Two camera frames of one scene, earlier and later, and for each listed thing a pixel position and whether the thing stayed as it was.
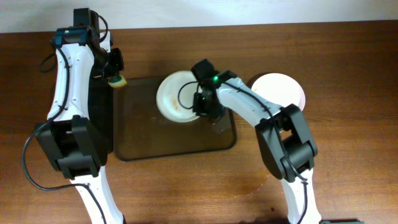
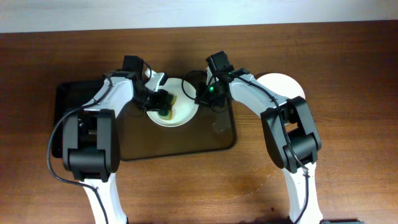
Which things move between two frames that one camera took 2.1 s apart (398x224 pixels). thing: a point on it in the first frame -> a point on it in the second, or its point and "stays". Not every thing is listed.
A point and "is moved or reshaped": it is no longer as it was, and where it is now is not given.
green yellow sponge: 117,81 is moved or reshaped
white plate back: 175,94 is moved or reshaped
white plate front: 281,89 stays
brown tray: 141,132 stays
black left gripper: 115,62 -> 161,100
